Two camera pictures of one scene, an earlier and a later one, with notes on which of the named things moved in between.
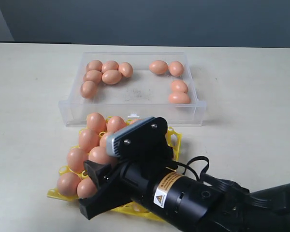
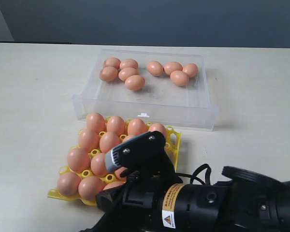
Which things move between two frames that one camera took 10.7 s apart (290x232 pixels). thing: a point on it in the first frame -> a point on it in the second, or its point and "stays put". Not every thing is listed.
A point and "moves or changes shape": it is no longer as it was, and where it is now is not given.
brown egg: x=176 y=68 -> x=191 y=69
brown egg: x=75 y=159 stays put
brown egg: x=179 y=86 -> x=179 y=78
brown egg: x=88 y=139 stays put
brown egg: x=94 y=65 -> x=111 y=62
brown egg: x=86 y=188 stays put
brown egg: x=109 y=65 -> x=128 y=63
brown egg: x=67 y=183 stays put
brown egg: x=89 y=89 -> x=135 y=82
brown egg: x=158 y=67 -> x=171 y=66
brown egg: x=126 y=69 -> x=155 y=68
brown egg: x=99 y=154 moves or changes shape
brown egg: x=96 y=121 stays put
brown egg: x=93 y=75 -> x=108 y=74
